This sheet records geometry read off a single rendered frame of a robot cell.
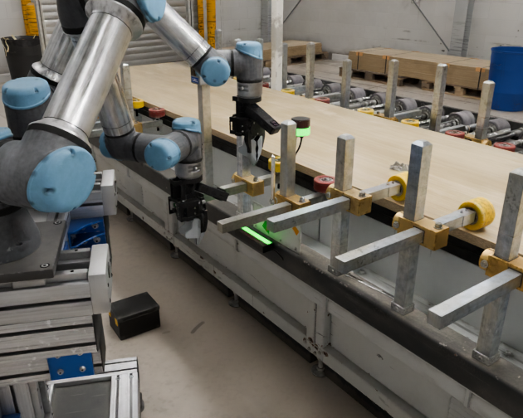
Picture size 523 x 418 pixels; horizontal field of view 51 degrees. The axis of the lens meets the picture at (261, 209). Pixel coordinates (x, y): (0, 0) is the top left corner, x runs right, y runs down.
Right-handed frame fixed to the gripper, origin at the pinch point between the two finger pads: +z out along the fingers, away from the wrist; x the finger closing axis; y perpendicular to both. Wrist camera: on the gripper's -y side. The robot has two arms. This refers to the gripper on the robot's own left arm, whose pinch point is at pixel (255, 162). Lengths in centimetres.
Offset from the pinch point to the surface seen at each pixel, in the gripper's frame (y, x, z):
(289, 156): -7.6, -7.4, -1.2
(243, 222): -4.3, 12.6, 14.7
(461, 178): -51, -47, 9
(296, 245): -13.3, -3.7, 26.7
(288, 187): -7.6, -7.3, 9.3
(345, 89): 37, -139, 4
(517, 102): 21, -576, 87
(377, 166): -22.4, -43.0, 9.2
